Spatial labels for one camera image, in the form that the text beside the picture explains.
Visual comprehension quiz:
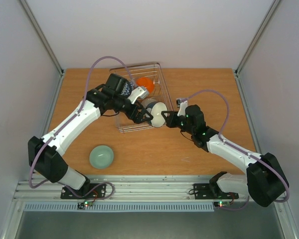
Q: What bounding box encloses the pale green bowl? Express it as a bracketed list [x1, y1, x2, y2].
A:
[89, 145, 114, 169]

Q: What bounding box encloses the steel wire dish rack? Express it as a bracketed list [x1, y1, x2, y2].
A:
[109, 62, 174, 133]

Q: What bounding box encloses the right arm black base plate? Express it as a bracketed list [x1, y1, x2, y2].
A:
[192, 183, 239, 200]

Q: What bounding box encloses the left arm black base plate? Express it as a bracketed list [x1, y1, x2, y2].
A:
[60, 183, 107, 200]

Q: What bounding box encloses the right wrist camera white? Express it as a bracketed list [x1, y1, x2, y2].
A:
[176, 98, 188, 117]

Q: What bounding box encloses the red blue patterned bowl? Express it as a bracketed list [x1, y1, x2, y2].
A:
[120, 81, 134, 98]

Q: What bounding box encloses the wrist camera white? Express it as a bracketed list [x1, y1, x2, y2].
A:
[128, 86, 150, 104]
[176, 98, 188, 117]

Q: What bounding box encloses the left controller board with leds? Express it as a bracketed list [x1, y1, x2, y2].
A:
[77, 202, 94, 210]

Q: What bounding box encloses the aluminium frame post right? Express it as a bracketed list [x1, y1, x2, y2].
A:
[234, 0, 282, 75]

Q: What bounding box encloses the right controller board with leds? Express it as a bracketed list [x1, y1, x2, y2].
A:
[214, 201, 231, 208]

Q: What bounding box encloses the grey slotted cable duct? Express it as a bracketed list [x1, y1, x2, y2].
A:
[23, 202, 214, 213]

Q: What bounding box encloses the aluminium frame post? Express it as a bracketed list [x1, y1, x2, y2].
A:
[18, 0, 65, 75]
[234, 0, 282, 75]

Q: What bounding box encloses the white bowl dark base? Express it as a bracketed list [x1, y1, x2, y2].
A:
[146, 101, 167, 128]

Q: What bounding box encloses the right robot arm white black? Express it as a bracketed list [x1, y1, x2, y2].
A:
[161, 105, 290, 207]

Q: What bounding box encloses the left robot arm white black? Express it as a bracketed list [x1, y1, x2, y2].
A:
[28, 74, 153, 198]

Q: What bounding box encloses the aluminium frame post left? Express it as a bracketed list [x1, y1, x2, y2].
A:
[18, 0, 65, 75]

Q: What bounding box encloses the controller board with leds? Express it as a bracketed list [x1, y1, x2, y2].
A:
[214, 201, 231, 208]
[77, 202, 94, 210]

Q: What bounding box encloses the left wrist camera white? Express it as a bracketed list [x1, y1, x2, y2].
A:
[128, 86, 150, 104]

